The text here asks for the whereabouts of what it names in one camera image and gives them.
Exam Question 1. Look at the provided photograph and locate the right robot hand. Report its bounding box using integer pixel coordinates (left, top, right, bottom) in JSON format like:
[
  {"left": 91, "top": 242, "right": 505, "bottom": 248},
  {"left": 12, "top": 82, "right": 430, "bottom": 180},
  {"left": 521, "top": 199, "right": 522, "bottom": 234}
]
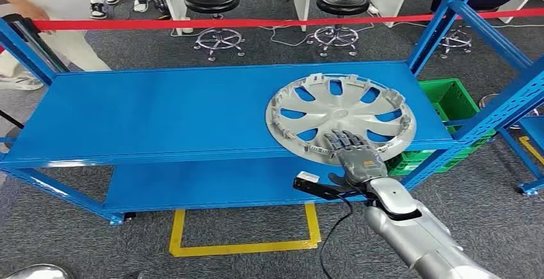
[{"left": 323, "top": 129, "right": 388, "bottom": 187}]

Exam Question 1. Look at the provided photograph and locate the black belt stanchion post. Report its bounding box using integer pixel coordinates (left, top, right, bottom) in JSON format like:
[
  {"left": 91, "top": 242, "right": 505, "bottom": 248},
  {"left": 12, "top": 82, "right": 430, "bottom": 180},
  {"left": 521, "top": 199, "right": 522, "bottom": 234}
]
[{"left": 2, "top": 13, "right": 71, "bottom": 74}]

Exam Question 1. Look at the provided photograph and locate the red barrier tape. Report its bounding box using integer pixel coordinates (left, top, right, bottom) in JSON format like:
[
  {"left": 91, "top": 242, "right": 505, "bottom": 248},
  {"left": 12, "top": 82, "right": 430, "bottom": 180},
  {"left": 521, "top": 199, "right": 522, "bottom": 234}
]
[{"left": 31, "top": 8, "right": 544, "bottom": 31}]

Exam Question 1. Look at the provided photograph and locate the black round stool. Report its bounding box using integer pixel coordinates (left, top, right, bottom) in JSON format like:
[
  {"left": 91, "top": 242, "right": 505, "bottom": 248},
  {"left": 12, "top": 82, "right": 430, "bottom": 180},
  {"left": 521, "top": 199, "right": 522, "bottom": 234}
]
[
  {"left": 307, "top": 0, "right": 371, "bottom": 58},
  {"left": 438, "top": 28, "right": 473, "bottom": 60},
  {"left": 185, "top": 0, "right": 246, "bottom": 62}
]

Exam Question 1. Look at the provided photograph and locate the black power cable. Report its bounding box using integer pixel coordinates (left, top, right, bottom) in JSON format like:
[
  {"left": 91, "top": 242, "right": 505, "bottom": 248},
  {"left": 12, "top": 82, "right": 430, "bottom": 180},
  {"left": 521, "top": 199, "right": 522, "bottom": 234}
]
[{"left": 140, "top": 0, "right": 172, "bottom": 19}]

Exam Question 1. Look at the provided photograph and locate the grey plastic wheel hubcap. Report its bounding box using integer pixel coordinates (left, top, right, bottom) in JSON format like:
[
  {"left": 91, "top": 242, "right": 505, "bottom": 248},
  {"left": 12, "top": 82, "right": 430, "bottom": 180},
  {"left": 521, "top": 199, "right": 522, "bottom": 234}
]
[{"left": 265, "top": 72, "right": 418, "bottom": 167}]

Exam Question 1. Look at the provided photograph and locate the chrome round base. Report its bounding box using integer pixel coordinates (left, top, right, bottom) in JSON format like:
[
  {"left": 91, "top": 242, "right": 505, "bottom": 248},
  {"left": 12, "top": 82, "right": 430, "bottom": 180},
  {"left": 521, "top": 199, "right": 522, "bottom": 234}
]
[{"left": 479, "top": 93, "right": 540, "bottom": 130}]

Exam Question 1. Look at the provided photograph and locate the green plastic crate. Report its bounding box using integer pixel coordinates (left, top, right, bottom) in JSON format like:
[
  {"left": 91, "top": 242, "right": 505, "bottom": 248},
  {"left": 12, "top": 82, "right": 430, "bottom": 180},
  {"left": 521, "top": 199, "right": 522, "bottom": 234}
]
[
  {"left": 418, "top": 78, "right": 497, "bottom": 142},
  {"left": 384, "top": 134, "right": 496, "bottom": 177}
]

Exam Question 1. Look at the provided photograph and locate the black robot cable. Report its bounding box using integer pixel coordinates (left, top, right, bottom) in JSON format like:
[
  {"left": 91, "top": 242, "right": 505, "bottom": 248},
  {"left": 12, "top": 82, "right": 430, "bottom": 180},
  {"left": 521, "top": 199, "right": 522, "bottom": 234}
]
[{"left": 318, "top": 192, "right": 354, "bottom": 279}]

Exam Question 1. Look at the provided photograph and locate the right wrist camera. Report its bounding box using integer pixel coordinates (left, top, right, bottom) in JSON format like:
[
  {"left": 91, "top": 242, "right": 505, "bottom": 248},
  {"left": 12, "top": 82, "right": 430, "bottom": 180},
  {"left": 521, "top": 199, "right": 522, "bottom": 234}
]
[{"left": 292, "top": 171, "right": 362, "bottom": 201}]

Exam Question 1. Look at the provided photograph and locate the black slanted rod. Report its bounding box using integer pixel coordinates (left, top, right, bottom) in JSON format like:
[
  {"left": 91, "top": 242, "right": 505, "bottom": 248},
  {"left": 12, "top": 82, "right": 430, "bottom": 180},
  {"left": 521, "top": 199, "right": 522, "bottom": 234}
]
[{"left": 0, "top": 109, "right": 26, "bottom": 130}]

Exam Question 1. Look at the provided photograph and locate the white floor cable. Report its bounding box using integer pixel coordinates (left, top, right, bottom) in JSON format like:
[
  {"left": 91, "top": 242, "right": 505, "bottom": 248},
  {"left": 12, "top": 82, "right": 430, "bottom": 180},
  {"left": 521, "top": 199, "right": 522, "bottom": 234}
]
[{"left": 257, "top": 21, "right": 375, "bottom": 49}]

